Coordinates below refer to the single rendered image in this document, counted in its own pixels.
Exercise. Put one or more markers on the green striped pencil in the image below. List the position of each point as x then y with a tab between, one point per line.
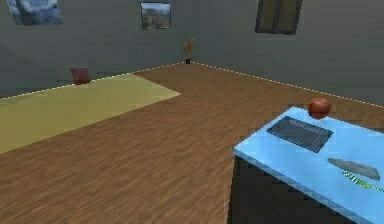
358	181

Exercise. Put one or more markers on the grey knife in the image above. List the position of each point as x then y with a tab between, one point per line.
355	167

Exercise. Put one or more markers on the blue topped table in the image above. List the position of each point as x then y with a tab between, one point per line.
320	160

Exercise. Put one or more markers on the dark grey laptop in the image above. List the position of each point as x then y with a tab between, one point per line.
300	133

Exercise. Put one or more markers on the brown house plant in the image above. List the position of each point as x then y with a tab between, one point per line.
188	49

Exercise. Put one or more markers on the dark framed window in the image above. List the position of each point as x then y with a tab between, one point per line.
278	15

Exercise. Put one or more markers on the blue swirly wall painting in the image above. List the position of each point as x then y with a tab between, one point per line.
35	11

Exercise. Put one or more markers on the landscape wall picture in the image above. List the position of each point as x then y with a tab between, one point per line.
155	15

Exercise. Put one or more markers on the dark red box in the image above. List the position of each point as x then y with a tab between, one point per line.
80	75

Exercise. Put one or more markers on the red apple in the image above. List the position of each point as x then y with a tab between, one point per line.
319	107

